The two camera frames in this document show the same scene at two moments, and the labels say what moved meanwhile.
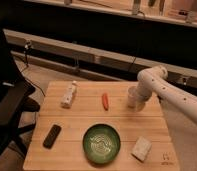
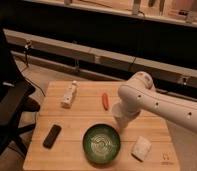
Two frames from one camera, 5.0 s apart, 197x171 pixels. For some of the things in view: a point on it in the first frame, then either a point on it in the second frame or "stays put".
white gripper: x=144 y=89 -> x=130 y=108
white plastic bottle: x=67 y=100 stays put
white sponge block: x=141 y=148 stays put
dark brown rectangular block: x=52 y=136 stays put
